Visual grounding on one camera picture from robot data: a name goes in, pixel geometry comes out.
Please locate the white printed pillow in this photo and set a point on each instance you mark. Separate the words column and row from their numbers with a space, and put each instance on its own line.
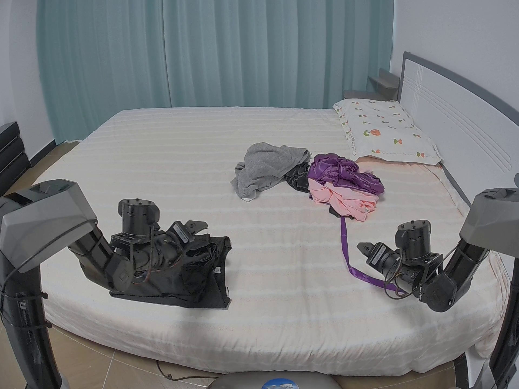
column 385, row 132

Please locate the black chest of drawers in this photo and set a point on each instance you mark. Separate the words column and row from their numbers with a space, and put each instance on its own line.
column 12, row 156

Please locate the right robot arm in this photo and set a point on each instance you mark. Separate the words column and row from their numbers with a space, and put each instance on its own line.
column 482, row 217

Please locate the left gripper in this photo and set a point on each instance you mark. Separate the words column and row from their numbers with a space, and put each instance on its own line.
column 178, row 239

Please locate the black shiny garment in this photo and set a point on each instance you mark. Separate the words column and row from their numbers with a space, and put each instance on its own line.
column 298, row 178

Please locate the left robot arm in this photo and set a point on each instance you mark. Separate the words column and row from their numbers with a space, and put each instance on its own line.
column 48, row 213

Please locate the purple garment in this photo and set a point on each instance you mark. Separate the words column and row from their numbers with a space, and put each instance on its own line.
column 340, row 172

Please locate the blue-green curtain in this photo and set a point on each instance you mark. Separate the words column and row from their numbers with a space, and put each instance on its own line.
column 105, row 55
column 284, row 35

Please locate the grey garment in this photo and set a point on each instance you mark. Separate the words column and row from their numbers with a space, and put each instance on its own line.
column 263, row 164

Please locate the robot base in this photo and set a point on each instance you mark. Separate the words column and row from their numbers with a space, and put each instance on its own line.
column 251, row 381

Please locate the grey bedside table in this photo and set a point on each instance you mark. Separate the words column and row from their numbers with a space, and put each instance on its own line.
column 381, row 85

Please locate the pink garment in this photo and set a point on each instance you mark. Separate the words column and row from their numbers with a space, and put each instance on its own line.
column 352, row 205

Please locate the bed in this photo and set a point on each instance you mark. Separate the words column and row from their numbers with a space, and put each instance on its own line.
column 263, row 257

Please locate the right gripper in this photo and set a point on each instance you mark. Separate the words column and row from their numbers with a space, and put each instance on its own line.
column 383, row 257

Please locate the black T-shirt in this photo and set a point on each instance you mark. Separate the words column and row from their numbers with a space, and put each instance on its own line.
column 198, row 282

